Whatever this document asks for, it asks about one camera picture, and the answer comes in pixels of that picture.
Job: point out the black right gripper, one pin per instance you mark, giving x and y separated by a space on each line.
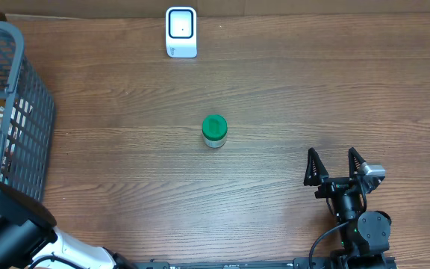
331 184

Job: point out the green lidded jar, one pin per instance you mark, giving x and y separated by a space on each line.
214 130

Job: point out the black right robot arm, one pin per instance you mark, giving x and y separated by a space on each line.
364 234

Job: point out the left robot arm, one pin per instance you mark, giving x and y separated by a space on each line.
29 238

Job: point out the white barcode scanner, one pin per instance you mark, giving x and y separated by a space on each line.
181 32

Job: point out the grey plastic shopping basket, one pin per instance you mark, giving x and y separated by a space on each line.
24 161

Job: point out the brown cardboard backdrop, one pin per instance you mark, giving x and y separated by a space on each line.
157 8

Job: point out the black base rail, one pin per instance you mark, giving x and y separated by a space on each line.
297 263

